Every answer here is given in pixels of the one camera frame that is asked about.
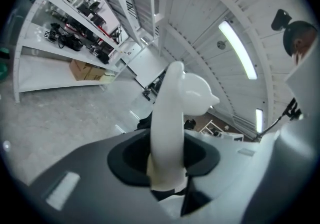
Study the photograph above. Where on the small white box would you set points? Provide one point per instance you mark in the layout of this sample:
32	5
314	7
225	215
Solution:
108	77

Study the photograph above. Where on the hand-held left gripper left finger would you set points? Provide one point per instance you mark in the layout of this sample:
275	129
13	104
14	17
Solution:
100	180

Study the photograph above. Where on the long ceiling light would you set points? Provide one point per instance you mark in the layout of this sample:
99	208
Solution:
259	120
237	48

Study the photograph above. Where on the round ceiling smoke detector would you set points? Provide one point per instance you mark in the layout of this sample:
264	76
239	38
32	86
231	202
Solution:
221	44

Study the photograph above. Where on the white bear-shaped plastic figure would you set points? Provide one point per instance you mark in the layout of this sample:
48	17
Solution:
166	118

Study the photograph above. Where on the black head-mounted camera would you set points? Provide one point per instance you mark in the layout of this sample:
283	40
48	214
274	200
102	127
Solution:
281	19

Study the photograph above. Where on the white storage shelving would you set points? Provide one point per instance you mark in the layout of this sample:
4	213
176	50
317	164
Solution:
45	78

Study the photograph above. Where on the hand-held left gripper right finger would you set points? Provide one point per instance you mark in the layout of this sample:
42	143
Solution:
225	168

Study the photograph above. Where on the black equipment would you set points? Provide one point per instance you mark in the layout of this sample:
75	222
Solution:
90	11

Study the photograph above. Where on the black camera gear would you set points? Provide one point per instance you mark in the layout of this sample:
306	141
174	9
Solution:
52	32

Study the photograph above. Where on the black stair railing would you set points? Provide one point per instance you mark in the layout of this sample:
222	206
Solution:
131	9

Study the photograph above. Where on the person's head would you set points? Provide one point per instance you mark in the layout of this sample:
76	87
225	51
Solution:
303	43

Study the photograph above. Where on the white metal shelf rack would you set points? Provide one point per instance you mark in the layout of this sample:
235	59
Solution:
225	133

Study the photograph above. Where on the cardboard box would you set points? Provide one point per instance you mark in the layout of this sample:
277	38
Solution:
79	69
96	74

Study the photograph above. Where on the person's white shirt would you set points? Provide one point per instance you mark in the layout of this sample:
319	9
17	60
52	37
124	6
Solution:
307	80

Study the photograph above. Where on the small black bag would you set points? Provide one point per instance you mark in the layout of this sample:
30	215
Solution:
103	58

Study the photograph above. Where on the green crate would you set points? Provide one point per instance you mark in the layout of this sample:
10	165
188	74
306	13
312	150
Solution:
3	64

